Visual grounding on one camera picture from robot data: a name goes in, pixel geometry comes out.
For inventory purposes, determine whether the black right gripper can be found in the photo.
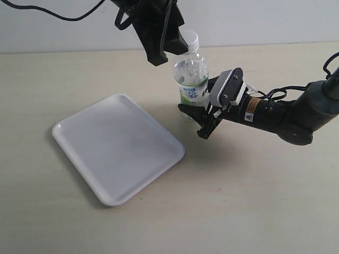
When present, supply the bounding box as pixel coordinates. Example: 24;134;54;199
178;76;228;139

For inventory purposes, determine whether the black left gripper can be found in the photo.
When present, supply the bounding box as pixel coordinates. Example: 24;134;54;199
112;1;189;66

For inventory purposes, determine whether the white bottle cap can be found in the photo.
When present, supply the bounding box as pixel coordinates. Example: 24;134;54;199
181;30;200;54

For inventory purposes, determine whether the clear plastic drink bottle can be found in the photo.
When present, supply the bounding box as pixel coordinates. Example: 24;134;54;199
173;42;209;107

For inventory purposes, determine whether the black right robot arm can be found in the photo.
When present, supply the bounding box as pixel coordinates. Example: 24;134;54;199
178;67;338;146

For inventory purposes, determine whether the white rectangular plastic tray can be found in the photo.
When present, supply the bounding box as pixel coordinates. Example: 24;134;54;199
52;94;185;206

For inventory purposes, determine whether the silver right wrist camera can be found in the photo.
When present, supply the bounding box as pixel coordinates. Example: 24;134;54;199
209;67;243;107

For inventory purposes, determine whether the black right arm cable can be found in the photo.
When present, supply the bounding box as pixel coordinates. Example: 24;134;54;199
247;51;339;103

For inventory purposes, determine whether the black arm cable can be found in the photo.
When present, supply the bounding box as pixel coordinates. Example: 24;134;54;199
247;51;339;103
0;0;106;22

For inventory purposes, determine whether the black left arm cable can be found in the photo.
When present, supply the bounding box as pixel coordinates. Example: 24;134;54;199
0;0;106;22

